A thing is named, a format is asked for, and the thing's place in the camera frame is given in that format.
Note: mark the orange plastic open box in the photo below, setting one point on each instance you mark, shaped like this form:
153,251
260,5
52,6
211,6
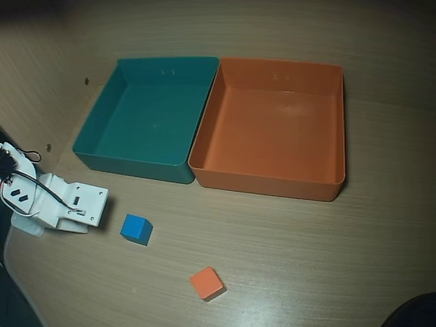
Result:
272,136

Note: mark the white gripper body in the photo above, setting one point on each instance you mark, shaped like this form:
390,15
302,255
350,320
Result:
89,208

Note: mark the dark round object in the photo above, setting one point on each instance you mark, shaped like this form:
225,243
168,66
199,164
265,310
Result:
413,311

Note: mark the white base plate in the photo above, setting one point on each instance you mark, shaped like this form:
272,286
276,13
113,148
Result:
29,227

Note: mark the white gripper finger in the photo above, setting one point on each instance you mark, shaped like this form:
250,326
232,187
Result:
75,229

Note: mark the white wrist camera mount plate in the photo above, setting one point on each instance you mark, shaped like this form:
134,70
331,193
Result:
88,204

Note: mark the blue cube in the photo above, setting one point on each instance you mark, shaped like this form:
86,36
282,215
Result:
135,228

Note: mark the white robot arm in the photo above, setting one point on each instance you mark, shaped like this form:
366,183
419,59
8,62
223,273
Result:
18,184

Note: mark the orange cube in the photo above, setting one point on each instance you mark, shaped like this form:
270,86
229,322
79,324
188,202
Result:
206,282

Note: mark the teal plastic open box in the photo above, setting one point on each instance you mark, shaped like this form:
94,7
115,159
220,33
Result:
143,116

